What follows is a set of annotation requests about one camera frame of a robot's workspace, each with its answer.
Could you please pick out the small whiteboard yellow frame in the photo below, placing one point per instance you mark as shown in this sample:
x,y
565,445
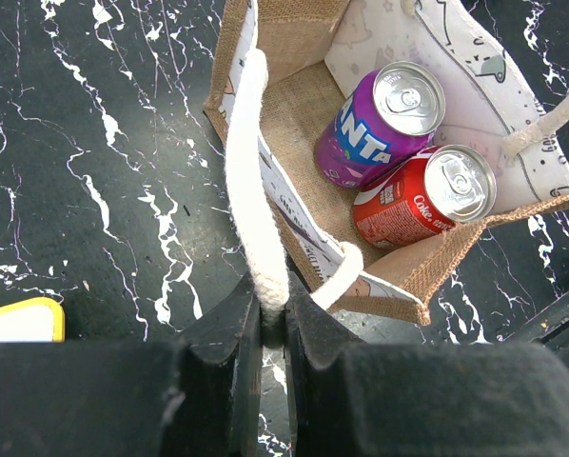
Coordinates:
x,y
35,320

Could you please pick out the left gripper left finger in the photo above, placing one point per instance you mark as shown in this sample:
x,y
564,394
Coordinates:
x,y
194,395

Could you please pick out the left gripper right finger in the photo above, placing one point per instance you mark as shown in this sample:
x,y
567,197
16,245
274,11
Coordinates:
x,y
347,397

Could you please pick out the brown canvas tote bag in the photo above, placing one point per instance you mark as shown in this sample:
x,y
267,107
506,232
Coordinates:
x,y
283,70

